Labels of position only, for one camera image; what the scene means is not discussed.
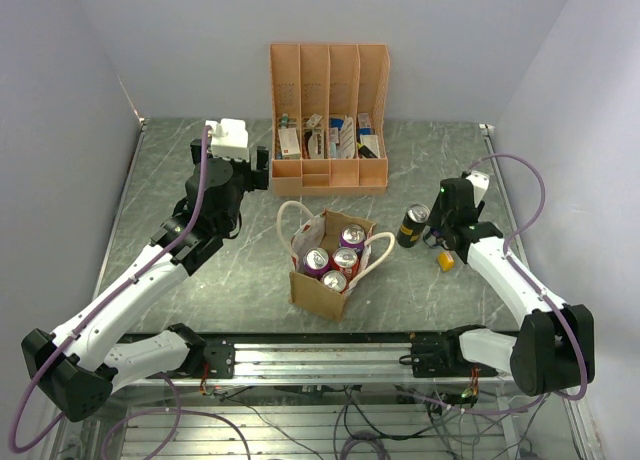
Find black yellow beverage can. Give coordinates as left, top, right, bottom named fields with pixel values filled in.
left=396, top=203, right=430, bottom=248

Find brown canvas bag white handles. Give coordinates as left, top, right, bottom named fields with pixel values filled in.
left=276, top=200, right=396, bottom=322

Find purple soda can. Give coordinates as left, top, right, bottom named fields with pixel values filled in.
left=302, top=247, right=331, bottom=279
left=339, top=224, right=366, bottom=255

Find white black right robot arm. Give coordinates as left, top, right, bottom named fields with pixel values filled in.
left=427, top=171, right=595, bottom=399

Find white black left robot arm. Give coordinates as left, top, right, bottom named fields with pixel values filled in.
left=21, top=146, right=270, bottom=422

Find white red box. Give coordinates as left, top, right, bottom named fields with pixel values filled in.
left=278, top=127, right=301, bottom=160

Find small yellow block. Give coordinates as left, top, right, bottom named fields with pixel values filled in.
left=437, top=250, right=455, bottom=272

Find white blue packet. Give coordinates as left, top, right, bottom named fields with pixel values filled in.
left=329, top=117, right=356, bottom=159

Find orange plastic file organizer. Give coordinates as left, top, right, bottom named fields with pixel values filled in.
left=269, top=43, right=390, bottom=196

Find white box black item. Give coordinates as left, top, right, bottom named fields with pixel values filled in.
left=357, top=112, right=382, bottom=159

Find red cola can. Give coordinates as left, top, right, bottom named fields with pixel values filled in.
left=331, top=247, right=360, bottom=282

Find silver top red can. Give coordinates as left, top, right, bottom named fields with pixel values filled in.
left=321, top=270, right=348, bottom=294

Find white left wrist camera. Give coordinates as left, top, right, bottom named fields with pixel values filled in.
left=205, top=118, right=250, bottom=162

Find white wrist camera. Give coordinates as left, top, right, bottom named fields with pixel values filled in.
left=205, top=118, right=250, bottom=162
left=465, top=170, right=490, bottom=206

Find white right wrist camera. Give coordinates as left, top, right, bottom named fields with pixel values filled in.
left=465, top=170, right=490, bottom=206

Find aluminium frame rail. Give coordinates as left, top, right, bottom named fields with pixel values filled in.
left=114, top=337, right=521, bottom=386

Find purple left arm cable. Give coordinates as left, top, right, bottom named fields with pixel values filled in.
left=9, top=124, right=215, bottom=454

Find loose cables under table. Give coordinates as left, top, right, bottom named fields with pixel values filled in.
left=99, top=379, right=551, bottom=460

